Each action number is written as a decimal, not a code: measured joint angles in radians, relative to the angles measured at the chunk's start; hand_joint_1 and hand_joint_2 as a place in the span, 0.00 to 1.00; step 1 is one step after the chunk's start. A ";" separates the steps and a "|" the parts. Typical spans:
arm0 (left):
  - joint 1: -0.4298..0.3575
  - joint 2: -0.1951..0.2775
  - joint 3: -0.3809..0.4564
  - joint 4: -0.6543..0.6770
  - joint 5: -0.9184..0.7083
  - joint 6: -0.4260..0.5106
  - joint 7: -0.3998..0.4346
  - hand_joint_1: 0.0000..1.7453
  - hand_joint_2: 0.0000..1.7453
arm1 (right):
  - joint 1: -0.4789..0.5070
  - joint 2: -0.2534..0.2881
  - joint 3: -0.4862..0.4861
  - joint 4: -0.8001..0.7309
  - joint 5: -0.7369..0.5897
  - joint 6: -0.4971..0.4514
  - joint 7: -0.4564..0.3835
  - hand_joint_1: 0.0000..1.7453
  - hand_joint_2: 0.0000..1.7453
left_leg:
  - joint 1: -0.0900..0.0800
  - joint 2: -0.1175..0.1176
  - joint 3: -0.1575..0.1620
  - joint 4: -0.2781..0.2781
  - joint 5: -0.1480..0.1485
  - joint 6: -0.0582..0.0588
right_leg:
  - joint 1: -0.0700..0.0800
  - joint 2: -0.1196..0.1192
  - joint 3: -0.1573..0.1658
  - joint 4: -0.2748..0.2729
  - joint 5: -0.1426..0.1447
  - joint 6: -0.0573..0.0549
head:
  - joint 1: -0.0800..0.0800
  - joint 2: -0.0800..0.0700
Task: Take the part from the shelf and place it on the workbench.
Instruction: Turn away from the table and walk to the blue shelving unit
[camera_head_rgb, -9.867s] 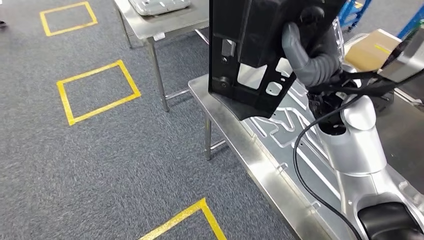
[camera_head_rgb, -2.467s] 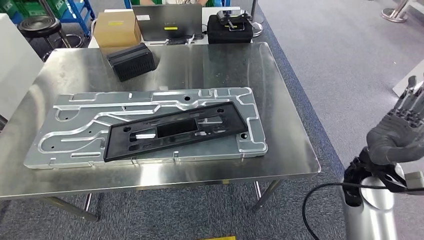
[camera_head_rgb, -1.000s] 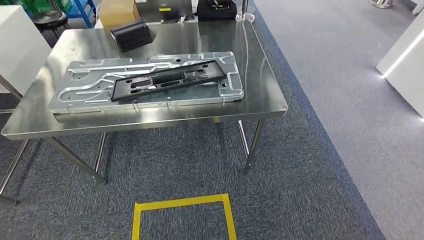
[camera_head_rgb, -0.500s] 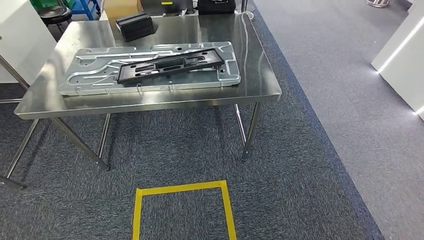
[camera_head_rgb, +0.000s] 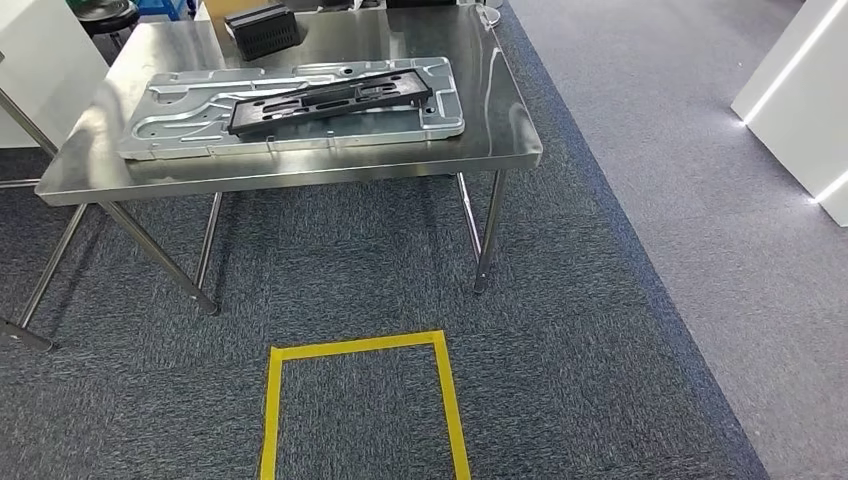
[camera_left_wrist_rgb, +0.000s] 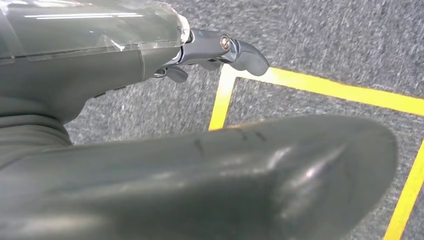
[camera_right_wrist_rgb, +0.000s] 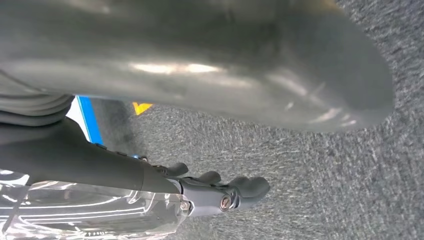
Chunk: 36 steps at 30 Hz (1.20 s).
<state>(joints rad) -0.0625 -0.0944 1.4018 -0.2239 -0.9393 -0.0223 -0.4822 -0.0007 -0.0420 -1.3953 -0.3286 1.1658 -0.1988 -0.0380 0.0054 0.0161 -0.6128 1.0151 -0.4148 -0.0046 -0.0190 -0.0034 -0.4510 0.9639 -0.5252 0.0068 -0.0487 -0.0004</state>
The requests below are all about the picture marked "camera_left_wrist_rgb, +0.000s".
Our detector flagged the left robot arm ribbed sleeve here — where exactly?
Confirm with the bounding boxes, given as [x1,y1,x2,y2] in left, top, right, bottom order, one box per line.
[0,114,73,168]

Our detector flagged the yellow floor tape square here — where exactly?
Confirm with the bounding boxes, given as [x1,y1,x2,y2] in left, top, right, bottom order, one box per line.
[208,64,424,240]

